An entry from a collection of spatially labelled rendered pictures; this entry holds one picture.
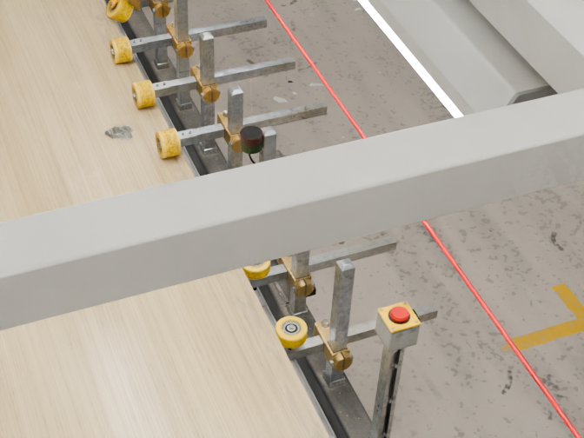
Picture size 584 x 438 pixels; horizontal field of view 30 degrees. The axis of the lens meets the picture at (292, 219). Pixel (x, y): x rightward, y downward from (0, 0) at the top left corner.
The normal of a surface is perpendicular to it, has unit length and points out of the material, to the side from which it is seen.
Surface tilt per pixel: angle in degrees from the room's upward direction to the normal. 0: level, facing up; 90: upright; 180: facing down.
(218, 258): 90
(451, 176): 90
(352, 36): 0
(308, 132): 0
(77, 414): 0
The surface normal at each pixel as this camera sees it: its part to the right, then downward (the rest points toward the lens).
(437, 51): -0.79, -0.15
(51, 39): 0.04, -0.73
